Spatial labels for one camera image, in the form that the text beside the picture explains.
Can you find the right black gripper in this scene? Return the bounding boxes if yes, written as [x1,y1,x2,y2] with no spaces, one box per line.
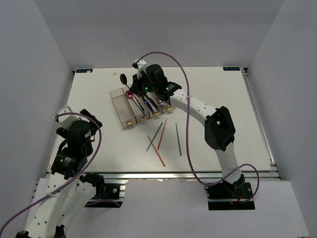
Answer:
[129,72,157,98]

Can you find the iridescent blue knife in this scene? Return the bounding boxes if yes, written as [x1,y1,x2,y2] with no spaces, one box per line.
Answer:
[142,96,153,112]

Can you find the gold spoon purple handle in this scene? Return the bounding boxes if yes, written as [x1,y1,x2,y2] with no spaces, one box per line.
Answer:
[125,90,145,113]

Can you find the black spoon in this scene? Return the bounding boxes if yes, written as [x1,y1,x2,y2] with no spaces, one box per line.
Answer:
[119,73,147,118]

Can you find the teal chopstick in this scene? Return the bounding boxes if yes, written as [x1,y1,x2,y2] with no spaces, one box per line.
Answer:
[175,123,182,156]
[146,122,163,152]

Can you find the black knife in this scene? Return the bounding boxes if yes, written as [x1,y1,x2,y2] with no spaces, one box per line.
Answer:
[148,92,159,111]

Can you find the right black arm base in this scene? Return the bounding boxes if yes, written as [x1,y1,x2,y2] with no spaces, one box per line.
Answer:
[205,182,255,211]

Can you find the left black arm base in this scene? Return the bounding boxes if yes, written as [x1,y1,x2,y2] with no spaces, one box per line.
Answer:
[77,173,125,208]

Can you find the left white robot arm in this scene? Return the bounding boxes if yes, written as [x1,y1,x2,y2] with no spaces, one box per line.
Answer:
[16,106,105,238]

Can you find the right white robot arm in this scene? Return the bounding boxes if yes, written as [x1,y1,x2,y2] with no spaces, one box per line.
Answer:
[131,61,245,198]

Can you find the short orange chopstick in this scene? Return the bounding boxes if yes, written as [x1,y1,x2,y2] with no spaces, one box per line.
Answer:
[157,119,167,150]

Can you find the long orange chopstick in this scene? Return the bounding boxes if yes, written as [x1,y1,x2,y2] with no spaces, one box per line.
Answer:
[147,135,166,167]

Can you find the left blue table label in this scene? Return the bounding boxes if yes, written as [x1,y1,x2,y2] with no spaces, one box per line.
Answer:
[76,68,93,73]

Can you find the blue table label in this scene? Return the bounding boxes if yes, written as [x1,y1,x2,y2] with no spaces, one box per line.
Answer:
[223,66,240,71]
[76,68,93,73]

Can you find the right blue table label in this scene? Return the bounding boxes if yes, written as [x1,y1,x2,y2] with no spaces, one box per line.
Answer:
[223,66,240,71]

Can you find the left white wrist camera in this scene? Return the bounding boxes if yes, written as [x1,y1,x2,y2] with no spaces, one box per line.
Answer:
[54,105,81,130]

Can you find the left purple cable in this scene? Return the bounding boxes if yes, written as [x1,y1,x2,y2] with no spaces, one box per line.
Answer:
[0,113,103,238]

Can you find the aluminium table rail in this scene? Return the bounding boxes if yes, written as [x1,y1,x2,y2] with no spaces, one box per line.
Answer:
[46,170,282,181]

